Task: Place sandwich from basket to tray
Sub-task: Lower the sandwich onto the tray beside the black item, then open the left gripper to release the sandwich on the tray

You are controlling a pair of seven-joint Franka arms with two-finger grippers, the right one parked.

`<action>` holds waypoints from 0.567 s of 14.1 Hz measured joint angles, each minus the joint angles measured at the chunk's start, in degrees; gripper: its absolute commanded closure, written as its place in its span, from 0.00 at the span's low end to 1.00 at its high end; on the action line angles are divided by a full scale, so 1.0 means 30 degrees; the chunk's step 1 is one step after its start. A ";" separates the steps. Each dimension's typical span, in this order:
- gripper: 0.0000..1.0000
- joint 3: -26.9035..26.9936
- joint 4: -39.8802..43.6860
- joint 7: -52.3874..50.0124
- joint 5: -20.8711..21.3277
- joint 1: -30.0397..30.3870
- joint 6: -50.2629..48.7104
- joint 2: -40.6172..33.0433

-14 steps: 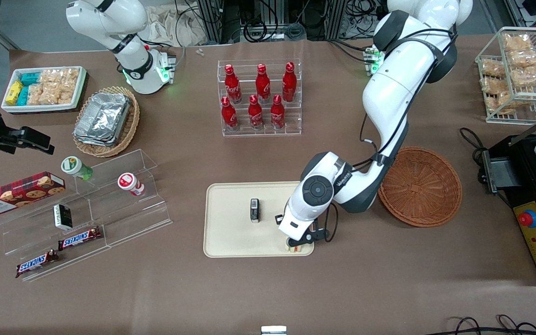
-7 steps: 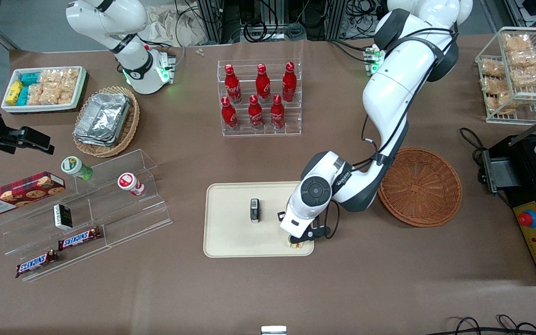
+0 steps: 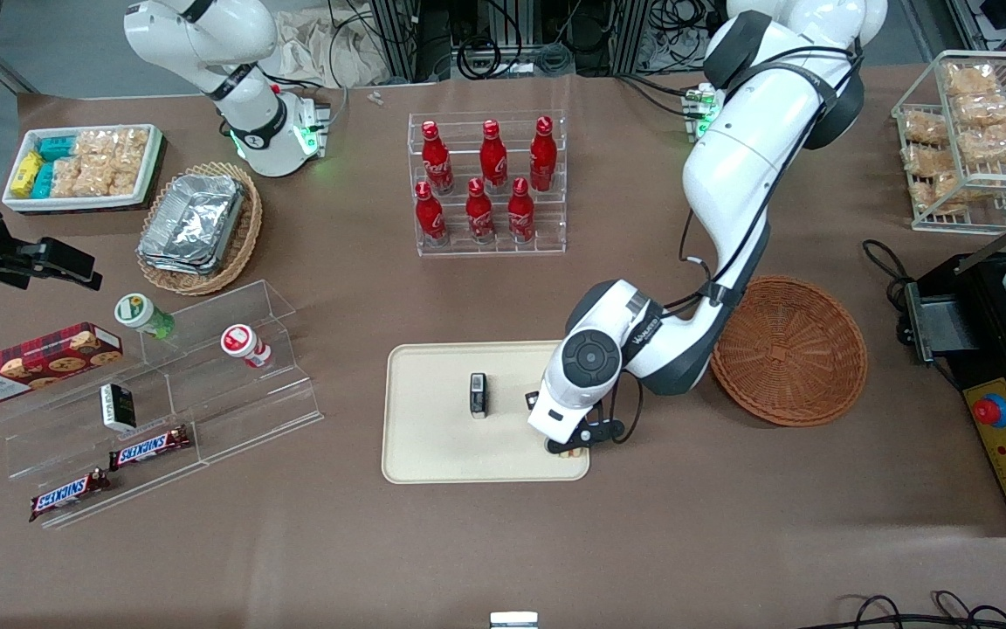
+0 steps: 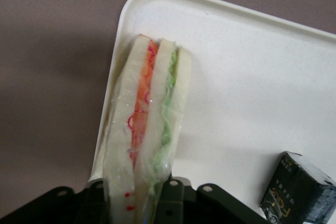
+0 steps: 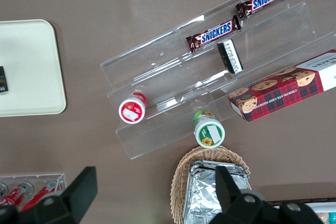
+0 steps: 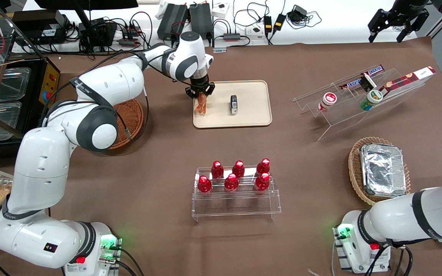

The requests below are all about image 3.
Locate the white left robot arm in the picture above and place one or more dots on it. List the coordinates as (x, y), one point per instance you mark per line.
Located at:
(739, 157)

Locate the grey metal bracket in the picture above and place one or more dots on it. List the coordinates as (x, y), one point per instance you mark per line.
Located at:
(944, 323)

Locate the red lid yogurt cup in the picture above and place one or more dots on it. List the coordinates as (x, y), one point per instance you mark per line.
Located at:
(241, 342)

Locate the clear acrylic bottle rack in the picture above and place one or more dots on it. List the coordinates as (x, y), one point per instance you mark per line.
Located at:
(485, 249)

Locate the black and white carton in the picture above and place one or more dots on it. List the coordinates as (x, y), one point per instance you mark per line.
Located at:
(118, 408)

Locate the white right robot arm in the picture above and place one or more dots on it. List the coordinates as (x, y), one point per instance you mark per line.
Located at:
(206, 35)

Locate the yellow snack pack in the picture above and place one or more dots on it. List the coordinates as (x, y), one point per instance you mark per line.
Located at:
(24, 172)

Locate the black machine yellow panel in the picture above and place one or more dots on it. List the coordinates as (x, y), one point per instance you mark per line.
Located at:
(974, 367)

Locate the red emergency stop button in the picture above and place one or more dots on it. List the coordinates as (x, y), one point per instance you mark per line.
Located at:
(992, 411)

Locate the clear bag of crackers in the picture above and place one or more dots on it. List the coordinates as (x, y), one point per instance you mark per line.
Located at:
(97, 144)
(123, 179)
(926, 128)
(996, 141)
(940, 190)
(985, 109)
(66, 177)
(928, 160)
(968, 79)

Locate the sandwich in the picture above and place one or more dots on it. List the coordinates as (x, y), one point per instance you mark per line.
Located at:
(566, 455)

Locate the aluminium frame post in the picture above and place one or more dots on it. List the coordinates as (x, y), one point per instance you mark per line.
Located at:
(403, 39)

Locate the cream plastic serving tray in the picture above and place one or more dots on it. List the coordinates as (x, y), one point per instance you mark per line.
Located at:
(433, 437)

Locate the beige crumpled cloth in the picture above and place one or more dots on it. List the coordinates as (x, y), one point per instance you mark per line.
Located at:
(320, 52)

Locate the small white box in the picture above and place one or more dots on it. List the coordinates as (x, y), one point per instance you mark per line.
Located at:
(513, 621)

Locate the clear acrylic stepped shelf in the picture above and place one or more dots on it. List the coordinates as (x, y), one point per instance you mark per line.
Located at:
(232, 411)

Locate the red cola bottle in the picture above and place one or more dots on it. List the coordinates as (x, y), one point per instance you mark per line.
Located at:
(543, 157)
(520, 212)
(430, 218)
(492, 159)
(479, 214)
(437, 162)

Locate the white plastic bin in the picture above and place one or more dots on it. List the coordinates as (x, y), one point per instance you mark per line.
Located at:
(75, 203)

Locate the red tartan cookie box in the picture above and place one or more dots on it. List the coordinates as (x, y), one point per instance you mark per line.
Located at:
(31, 362)

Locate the small black packet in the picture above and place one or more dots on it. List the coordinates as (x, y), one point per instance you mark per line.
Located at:
(478, 395)

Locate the teal snack pack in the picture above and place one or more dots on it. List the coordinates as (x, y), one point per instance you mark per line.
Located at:
(42, 181)
(56, 147)

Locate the green lid yogurt cup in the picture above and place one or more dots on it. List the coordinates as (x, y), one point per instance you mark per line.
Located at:
(136, 312)

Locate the brown wicker basket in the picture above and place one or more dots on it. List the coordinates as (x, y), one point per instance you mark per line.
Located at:
(791, 349)

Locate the aluminium foil tray stack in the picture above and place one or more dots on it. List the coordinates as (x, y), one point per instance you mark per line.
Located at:
(193, 223)

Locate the light wicker basket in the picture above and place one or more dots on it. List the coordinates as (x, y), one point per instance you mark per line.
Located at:
(245, 236)

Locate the Snickers chocolate bar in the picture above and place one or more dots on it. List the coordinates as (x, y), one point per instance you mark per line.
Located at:
(149, 447)
(69, 495)

